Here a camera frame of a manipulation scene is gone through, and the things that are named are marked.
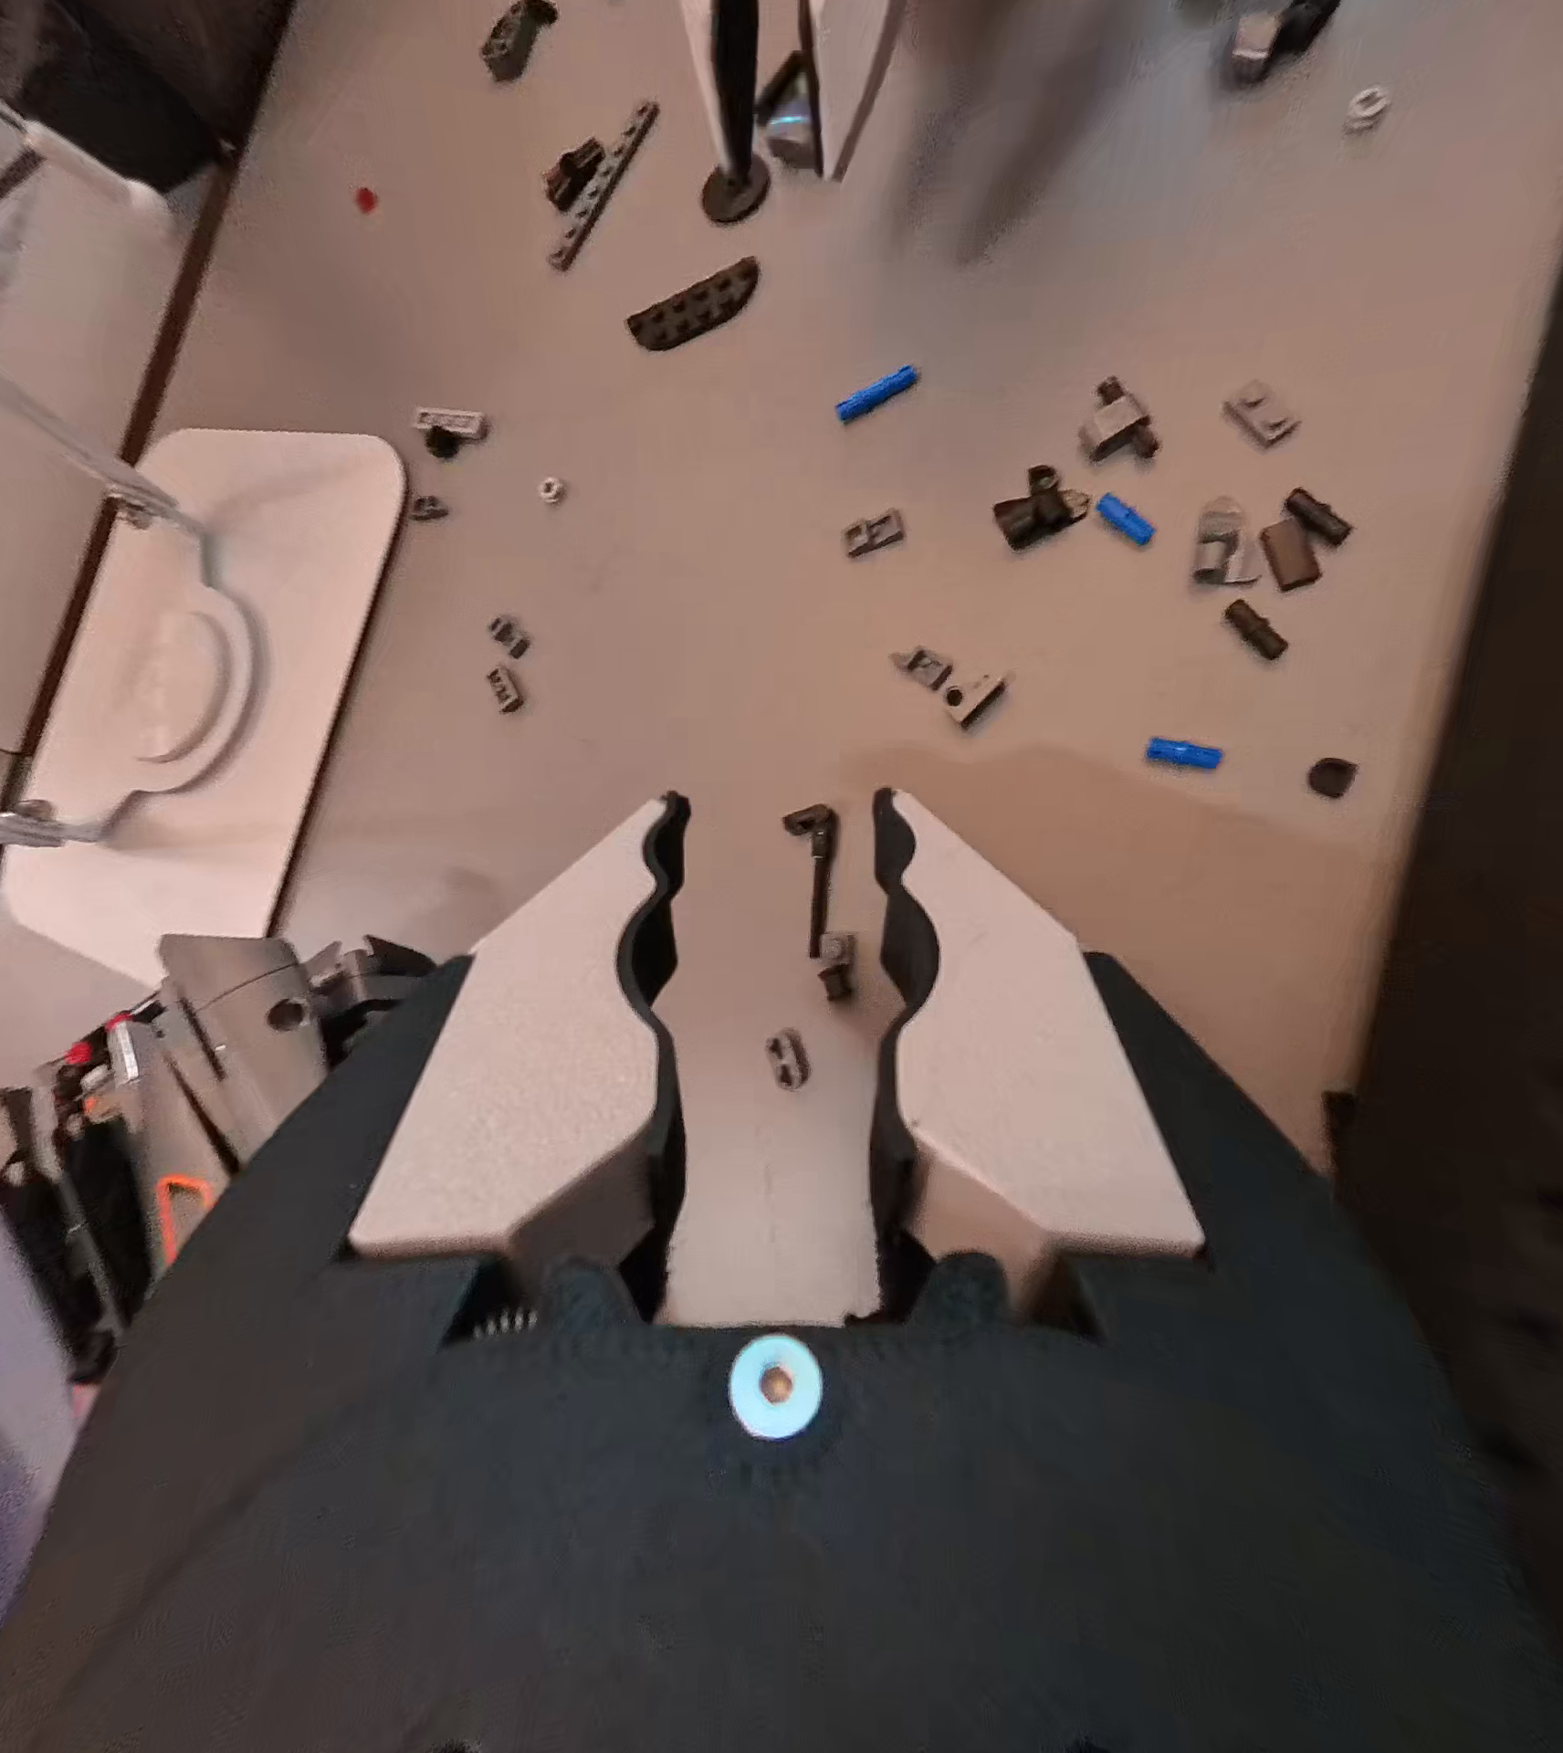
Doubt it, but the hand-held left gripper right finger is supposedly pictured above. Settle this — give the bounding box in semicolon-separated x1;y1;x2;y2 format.
867;785;1208;1317

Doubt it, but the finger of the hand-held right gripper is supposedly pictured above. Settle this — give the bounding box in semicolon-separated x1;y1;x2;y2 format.
676;0;760;173
795;0;909;183

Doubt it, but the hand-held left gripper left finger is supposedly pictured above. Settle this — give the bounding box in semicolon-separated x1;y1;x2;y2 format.
346;794;698;1303

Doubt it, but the shiny grey curved lego slope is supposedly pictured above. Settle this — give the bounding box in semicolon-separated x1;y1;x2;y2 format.
754;56;821;173

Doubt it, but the long dark grey lego plate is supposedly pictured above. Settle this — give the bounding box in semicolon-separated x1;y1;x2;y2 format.
549;99;659;270

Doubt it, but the dark grey lego brick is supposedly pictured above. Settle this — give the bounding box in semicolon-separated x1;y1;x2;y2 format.
483;0;558;82

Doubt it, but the black curved lego wedge plate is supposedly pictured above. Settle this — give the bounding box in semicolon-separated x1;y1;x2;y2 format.
628;254;760;351

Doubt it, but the black lego axle assembly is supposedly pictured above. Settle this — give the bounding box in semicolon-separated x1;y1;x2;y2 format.
781;805;858;1005

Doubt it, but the grey lego car model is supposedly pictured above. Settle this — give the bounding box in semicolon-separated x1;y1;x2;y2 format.
0;933;447;1385

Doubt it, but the grey and black lego piece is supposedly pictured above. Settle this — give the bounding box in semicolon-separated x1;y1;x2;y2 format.
1227;0;1345;84

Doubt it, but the black lego cross connector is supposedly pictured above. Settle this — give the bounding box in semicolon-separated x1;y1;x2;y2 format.
992;464;1095;556

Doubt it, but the small grey lego plate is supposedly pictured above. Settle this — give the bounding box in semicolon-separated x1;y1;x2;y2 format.
1225;382;1306;449

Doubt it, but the matte grey curved lego slope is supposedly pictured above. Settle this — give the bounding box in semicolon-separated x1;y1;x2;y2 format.
1189;493;1265;585

